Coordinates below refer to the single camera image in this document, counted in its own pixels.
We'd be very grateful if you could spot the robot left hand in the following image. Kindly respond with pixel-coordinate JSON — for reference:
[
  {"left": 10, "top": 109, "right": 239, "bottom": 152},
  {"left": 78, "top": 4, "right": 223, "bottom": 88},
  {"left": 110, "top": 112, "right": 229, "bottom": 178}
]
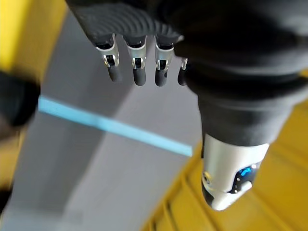
[{"left": 65, "top": 0, "right": 308, "bottom": 212}]

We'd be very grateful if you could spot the blue floor tape strip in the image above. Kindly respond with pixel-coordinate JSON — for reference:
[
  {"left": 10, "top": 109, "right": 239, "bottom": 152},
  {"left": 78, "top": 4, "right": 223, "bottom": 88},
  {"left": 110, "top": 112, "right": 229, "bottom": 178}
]
[{"left": 38, "top": 95, "right": 193, "bottom": 157}]

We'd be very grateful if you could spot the robot left leg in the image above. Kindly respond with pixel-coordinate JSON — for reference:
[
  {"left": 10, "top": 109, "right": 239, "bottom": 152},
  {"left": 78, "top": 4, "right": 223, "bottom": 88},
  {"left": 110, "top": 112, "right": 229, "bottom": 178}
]
[{"left": 0, "top": 69, "right": 42, "bottom": 129}]

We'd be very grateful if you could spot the yellow shelf frame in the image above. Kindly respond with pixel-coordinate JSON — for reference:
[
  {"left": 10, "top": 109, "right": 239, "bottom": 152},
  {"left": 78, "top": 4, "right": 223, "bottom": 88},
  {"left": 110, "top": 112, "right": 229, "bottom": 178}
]
[{"left": 0, "top": 0, "right": 67, "bottom": 81}]

